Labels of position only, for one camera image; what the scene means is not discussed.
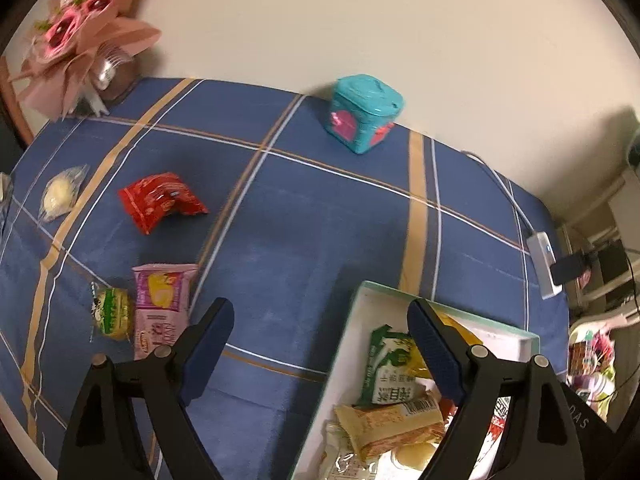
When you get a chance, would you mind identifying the clear wrapped yellow bun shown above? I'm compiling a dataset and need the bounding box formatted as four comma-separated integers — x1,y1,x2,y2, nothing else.
38,163,90,224

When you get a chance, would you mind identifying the brown wooden headboard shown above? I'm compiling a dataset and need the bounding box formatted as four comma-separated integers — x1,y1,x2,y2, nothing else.
0,54,37,147

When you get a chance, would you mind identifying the small red snack packet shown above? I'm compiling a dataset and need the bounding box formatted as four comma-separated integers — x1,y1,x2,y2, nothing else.
439,395,512,443

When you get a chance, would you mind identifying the clear wrapped snack packet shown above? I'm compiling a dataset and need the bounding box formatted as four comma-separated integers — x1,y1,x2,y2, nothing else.
320,419,383,480

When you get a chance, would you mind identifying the black power adapter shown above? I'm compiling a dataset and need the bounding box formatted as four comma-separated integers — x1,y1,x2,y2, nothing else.
550,252,594,287

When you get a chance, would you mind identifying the orange snack packet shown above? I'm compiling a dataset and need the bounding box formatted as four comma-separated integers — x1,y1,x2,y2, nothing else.
333,392,447,464

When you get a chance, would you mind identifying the pink flower bouquet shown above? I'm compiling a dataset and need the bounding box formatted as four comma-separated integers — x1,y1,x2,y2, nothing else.
9,0,162,122

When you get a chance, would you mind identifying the pink snack packet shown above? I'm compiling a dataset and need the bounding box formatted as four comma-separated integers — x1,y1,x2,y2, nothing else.
132,263,200,362

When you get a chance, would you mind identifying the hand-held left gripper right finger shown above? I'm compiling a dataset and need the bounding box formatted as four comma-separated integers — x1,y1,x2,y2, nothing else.
407,299,586,480

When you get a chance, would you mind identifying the green yellow snack packet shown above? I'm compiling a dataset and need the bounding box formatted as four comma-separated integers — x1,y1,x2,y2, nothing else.
89,282,136,344

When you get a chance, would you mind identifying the blue white snack packet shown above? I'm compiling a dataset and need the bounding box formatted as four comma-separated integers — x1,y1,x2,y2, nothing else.
0,172,14,243

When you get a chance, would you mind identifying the pale yellow cake packet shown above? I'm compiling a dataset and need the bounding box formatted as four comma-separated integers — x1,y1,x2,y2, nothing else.
394,441,442,472

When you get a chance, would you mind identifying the white power cable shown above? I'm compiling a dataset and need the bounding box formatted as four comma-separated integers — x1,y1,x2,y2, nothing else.
460,150,537,235

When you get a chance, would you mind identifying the white power strip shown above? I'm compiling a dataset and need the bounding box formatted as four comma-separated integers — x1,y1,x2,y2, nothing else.
526,232,569,301

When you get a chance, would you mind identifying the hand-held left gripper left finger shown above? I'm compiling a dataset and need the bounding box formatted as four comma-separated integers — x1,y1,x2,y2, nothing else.
57,297,235,480

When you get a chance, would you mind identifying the colourful clutter pile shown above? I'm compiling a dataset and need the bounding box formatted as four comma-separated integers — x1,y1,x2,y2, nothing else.
567,317,621,413

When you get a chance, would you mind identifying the cream snack packet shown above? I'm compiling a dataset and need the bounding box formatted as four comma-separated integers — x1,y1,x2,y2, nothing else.
357,324,434,407

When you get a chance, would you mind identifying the white shelf unit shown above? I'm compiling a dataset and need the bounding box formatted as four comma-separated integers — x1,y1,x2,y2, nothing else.
557,125,640,313

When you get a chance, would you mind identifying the teal tin box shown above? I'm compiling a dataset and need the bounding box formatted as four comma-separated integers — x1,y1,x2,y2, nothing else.
327,74,405,155

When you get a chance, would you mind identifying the blue plaid bedsheet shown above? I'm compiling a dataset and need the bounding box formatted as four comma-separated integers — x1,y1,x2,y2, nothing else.
0,77,572,480

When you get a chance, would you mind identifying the white box with teal rim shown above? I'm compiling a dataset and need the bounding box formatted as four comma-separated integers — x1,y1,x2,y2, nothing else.
289,280,542,480

